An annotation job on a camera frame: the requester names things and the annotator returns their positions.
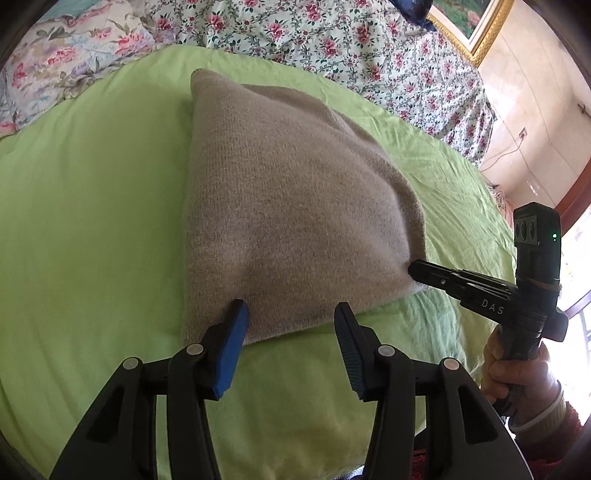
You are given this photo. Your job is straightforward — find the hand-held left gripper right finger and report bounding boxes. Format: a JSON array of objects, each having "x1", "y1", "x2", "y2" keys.
[{"x1": 333, "y1": 302, "x2": 528, "y2": 480}]

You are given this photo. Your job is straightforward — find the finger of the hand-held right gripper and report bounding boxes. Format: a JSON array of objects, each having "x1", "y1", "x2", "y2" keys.
[{"x1": 408, "y1": 259, "x2": 468, "y2": 298}]

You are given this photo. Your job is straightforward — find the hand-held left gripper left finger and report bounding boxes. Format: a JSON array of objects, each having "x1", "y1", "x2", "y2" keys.
[{"x1": 48, "y1": 299, "x2": 250, "y2": 480}]

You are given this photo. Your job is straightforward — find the beige knitted sweater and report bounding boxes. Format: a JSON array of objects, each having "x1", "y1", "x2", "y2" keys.
[{"x1": 181, "y1": 68, "x2": 428, "y2": 348}]

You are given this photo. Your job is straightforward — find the person's right forearm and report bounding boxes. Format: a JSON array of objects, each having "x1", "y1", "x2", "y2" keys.
[{"x1": 505, "y1": 383, "x2": 591, "y2": 480}]

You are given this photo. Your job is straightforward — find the person's right hand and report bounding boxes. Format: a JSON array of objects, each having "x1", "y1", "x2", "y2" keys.
[{"x1": 480, "y1": 329, "x2": 566, "y2": 418}]

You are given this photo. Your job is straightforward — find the green bed sheet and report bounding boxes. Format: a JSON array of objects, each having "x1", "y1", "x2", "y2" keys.
[{"x1": 0, "y1": 44, "x2": 519, "y2": 480}]

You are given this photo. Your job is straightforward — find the rose print floral quilt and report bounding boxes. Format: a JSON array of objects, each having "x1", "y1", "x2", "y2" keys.
[{"x1": 139, "y1": 0, "x2": 498, "y2": 163}]

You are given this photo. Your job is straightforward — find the gold framed painting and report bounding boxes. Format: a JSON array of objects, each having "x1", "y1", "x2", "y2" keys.
[{"x1": 426, "y1": 0, "x2": 516, "y2": 68}]

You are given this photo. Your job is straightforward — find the dark blue cloth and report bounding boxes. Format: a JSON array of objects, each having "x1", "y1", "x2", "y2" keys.
[{"x1": 398, "y1": 0, "x2": 433, "y2": 25}]

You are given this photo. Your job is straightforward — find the pale floral ruffled pillow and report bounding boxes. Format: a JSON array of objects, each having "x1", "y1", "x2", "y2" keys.
[{"x1": 0, "y1": 2, "x2": 160, "y2": 138}]

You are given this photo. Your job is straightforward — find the light blue floral blanket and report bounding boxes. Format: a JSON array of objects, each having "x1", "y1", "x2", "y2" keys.
[{"x1": 55, "y1": 0, "x2": 114, "y2": 17}]

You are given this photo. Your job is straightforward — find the wooden window frame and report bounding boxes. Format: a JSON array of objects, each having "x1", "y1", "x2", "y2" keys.
[{"x1": 553, "y1": 156, "x2": 591, "y2": 326}]

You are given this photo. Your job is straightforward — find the thin wall cable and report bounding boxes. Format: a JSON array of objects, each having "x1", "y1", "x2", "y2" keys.
[{"x1": 479, "y1": 137, "x2": 525, "y2": 172}]

